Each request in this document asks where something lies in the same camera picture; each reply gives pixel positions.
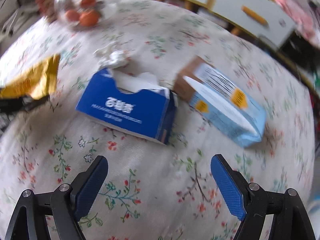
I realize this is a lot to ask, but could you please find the glass jar with oranges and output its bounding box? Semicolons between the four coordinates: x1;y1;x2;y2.
54;0;119;31

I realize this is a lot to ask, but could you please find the blue tissue box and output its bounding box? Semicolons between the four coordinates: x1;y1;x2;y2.
75;68;178;145

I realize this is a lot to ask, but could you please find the white tissue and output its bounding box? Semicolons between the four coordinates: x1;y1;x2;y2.
93;41;129;70

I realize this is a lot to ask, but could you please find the light blue milk carton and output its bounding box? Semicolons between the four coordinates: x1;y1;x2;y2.
173;56;266;148

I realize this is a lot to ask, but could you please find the yellow snack bag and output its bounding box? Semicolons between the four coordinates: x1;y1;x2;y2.
1;54;61;100

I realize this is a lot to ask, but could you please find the white drawer cabinet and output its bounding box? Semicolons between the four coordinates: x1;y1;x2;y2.
141;0;298;48

